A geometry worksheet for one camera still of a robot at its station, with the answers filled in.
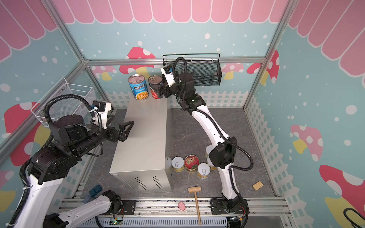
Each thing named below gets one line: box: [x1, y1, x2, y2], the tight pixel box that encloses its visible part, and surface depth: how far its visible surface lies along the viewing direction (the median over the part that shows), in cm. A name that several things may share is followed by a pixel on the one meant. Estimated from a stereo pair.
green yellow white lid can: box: [204, 144, 214, 158], surface depth 93 cm
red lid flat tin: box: [183, 154, 201, 171], surface depth 88 cm
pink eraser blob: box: [178, 201, 186, 211], surface depth 76 cm
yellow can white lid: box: [171, 155, 185, 173], surface depth 87 cm
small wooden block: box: [252, 180, 264, 191], surface depth 82 cm
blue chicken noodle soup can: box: [127, 74, 150, 101], surface depth 73 cm
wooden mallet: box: [188, 186, 202, 226], surface depth 79 cm
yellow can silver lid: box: [197, 162, 211, 180], surface depth 84 cm
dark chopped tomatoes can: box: [147, 74, 164, 100], surface depth 73 cm
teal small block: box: [88, 184, 103, 197], surface depth 81 cm
